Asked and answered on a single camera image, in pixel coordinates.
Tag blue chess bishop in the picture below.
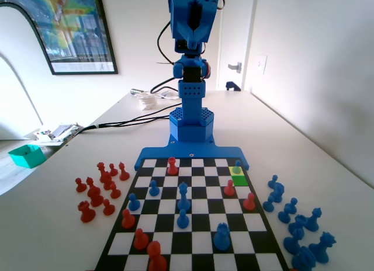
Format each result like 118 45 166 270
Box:
303 207 323 232
278 197 299 224

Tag framed map poster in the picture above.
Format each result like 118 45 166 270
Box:
0 0 119 76

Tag red chess rook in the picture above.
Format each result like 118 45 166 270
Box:
77 200 97 224

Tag black and white chessboard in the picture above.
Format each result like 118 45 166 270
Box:
93 157 290 271

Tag white light switch plate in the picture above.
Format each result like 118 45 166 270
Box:
251 54 268 76

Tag blue base plate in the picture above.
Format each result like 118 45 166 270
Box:
134 135 251 171

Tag black servo cable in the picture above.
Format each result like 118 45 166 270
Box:
150 76 180 95

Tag white paper pile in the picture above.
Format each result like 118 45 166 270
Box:
33 122 86 147

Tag black table cable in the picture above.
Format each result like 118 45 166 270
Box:
75 113 173 136
75 105 178 135

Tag red chess bishop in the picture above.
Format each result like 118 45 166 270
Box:
118 162 131 182

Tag red pawn top row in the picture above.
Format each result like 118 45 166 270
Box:
167 157 179 176

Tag teal plastic box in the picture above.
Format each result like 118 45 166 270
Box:
8 144 47 169

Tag silver door handle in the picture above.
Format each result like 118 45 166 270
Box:
227 61 244 74

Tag red chess knight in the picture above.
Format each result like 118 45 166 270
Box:
100 171 116 191
86 186 105 208

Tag blue chess queen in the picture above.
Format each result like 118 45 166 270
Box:
308 231 337 265

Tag white stacked parts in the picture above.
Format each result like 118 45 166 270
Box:
137 91 159 112

